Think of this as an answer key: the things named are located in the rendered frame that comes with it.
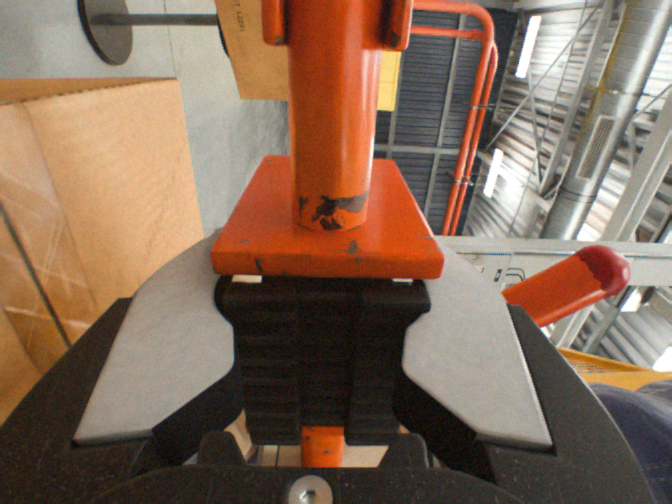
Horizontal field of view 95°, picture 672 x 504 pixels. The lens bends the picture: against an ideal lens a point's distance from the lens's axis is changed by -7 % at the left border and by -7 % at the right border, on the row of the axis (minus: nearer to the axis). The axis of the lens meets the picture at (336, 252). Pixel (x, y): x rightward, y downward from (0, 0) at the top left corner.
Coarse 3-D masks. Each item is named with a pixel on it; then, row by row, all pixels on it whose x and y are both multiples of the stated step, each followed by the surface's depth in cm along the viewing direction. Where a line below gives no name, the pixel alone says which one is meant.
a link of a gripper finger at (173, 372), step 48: (144, 288) 9; (192, 288) 9; (144, 336) 7; (192, 336) 7; (96, 384) 6; (144, 384) 6; (192, 384) 6; (240, 384) 7; (96, 432) 5; (144, 432) 5; (192, 432) 6
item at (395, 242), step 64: (256, 192) 11; (384, 192) 11; (256, 256) 8; (320, 256) 8; (384, 256) 8; (256, 320) 8; (320, 320) 9; (384, 320) 8; (256, 384) 9; (320, 384) 11; (384, 384) 9
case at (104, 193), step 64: (0, 128) 12; (64, 128) 15; (128, 128) 20; (0, 192) 12; (64, 192) 15; (128, 192) 21; (192, 192) 31; (0, 256) 12; (64, 256) 16; (128, 256) 21; (0, 320) 12; (64, 320) 16; (0, 384) 12
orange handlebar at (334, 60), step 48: (288, 0) 7; (336, 0) 6; (384, 0) 7; (288, 48) 7; (336, 48) 7; (384, 48) 7; (288, 96) 8; (336, 96) 7; (336, 144) 8; (336, 192) 8
